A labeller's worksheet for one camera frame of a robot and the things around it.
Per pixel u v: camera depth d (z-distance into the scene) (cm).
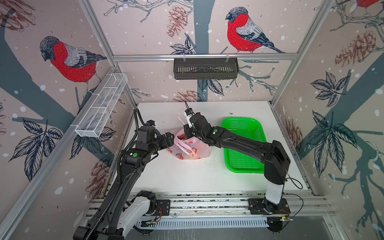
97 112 76
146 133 54
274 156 45
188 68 107
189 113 71
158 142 62
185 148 76
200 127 61
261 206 73
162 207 73
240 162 89
